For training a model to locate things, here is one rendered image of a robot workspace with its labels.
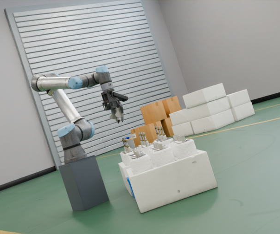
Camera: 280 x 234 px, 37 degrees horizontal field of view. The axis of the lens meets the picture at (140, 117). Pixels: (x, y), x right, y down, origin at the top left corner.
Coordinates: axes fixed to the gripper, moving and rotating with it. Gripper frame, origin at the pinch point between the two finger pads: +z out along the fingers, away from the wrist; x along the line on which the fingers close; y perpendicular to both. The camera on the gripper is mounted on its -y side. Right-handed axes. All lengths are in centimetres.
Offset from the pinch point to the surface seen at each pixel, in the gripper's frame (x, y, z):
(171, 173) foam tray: 56, 28, 32
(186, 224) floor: 86, 59, 45
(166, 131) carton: -271, -316, 36
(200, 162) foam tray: 66, 16, 32
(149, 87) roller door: -439, -481, -56
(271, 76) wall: -202, -563, 3
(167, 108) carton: -270, -334, 1
